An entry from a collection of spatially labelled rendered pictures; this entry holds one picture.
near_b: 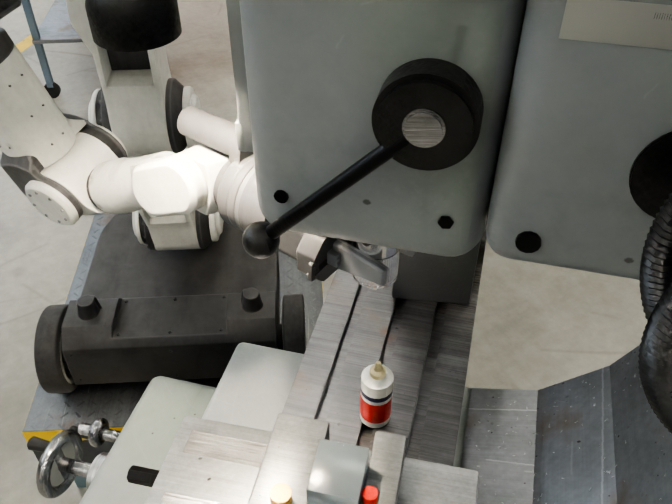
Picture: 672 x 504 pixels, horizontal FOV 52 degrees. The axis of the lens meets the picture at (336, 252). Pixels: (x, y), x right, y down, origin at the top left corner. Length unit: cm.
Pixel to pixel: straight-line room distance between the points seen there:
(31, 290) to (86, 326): 110
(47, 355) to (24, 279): 113
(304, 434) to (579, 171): 44
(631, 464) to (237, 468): 45
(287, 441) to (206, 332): 76
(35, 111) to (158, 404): 54
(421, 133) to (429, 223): 10
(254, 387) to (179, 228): 60
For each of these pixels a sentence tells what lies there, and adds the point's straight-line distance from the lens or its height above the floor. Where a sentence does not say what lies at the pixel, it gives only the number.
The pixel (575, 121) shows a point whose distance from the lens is 45.
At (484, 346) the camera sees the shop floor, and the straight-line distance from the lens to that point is 228.
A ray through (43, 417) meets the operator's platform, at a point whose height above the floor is 40.
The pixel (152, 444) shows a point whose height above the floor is 73.
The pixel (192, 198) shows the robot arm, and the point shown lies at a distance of 75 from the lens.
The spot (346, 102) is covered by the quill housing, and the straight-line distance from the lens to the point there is 48.
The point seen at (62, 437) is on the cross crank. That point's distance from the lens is 129.
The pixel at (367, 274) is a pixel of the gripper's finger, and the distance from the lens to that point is 66.
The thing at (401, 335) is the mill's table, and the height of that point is 93.
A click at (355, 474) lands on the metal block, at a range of 71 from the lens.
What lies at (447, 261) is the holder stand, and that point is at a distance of 101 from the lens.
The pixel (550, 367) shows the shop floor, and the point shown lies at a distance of 228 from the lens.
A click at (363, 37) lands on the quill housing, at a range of 46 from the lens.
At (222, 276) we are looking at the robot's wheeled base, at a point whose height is 57.
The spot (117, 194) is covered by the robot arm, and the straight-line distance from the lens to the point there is 91.
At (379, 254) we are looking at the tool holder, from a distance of 66.
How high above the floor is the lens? 168
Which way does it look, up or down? 41 degrees down
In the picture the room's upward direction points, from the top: straight up
